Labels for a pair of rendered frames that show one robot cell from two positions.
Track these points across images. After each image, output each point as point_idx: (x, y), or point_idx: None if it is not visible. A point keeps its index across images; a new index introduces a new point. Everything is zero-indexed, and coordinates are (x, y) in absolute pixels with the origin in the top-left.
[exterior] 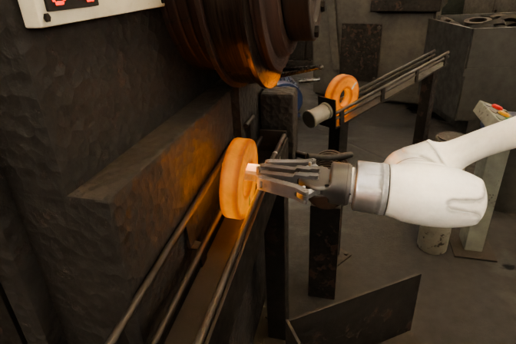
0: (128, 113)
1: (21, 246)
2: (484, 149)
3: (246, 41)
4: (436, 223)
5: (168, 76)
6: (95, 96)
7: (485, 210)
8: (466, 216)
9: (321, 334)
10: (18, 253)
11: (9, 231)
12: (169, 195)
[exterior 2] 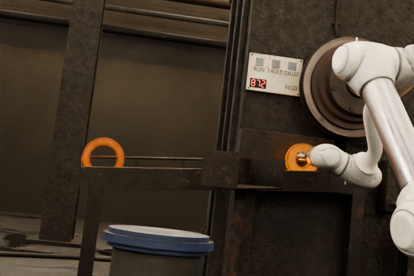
0: (271, 122)
1: (231, 145)
2: (368, 150)
3: (307, 104)
4: (315, 161)
5: (299, 121)
6: (259, 111)
7: (326, 156)
8: (318, 156)
9: (255, 169)
10: (230, 146)
11: (231, 139)
12: (267, 146)
